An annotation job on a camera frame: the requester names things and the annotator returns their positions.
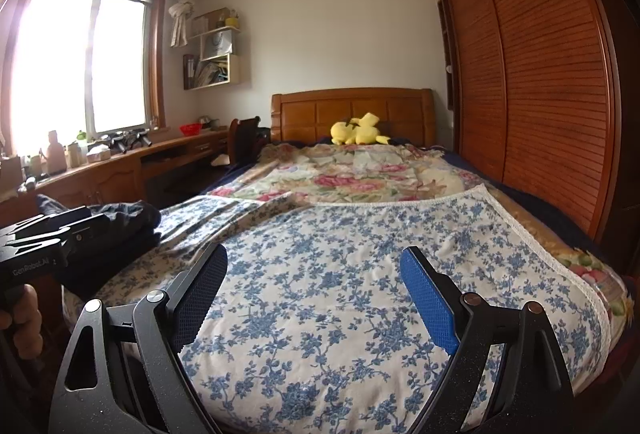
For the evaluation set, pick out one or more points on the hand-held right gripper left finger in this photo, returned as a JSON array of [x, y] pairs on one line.
[[200, 294]]

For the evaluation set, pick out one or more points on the wooden desk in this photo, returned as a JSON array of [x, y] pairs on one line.
[[100, 179]]

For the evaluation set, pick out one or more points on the person's left hand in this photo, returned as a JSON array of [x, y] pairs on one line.
[[25, 314]]

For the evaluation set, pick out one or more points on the white tissue box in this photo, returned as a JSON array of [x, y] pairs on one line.
[[97, 155]]

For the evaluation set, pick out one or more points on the white wall shelf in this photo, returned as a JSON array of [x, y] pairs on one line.
[[235, 68]]

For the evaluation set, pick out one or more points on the wooden chair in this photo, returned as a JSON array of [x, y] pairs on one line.
[[242, 141]]

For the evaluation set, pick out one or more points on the wooden framed window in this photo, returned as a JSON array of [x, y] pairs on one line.
[[75, 63]]

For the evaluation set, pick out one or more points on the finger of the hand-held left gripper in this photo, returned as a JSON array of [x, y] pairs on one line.
[[82, 236], [50, 219]]

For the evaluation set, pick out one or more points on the black gadgets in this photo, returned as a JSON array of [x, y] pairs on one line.
[[125, 141]]

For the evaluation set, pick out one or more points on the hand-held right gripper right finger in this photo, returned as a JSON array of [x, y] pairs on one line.
[[430, 304]]

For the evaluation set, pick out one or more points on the yellow plush toy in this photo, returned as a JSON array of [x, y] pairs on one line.
[[357, 131]]

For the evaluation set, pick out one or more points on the grey pot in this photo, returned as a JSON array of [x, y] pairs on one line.
[[207, 122]]

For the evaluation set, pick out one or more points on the wooden louvred wardrobe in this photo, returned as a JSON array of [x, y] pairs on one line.
[[540, 63]]

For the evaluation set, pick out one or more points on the white paper bag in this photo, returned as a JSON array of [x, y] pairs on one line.
[[217, 44]]

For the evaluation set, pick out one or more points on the tied cream curtain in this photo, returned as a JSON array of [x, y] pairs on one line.
[[182, 13]]

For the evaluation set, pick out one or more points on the blue garment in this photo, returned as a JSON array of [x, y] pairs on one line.
[[115, 264]]

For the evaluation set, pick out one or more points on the pink floral quilt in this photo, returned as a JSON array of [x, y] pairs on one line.
[[350, 174]]

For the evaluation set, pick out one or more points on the blue floral blanket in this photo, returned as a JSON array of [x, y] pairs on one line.
[[325, 289]]

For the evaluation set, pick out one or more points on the wooden bed headboard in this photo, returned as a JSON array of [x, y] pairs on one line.
[[310, 113]]

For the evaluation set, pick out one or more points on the beige bottle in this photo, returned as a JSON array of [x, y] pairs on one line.
[[56, 156]]

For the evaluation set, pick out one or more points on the yellow cup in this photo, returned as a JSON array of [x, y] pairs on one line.
[[231, 22]]

